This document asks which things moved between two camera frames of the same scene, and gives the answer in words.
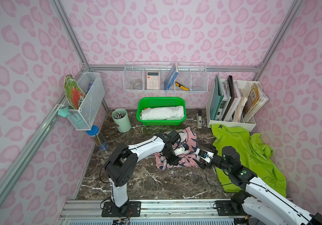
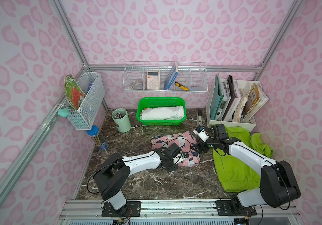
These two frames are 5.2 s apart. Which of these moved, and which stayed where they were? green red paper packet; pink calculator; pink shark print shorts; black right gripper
Moved: black right gripper
Stayed: pink calculator; green red paper packet; pink shark print shorts
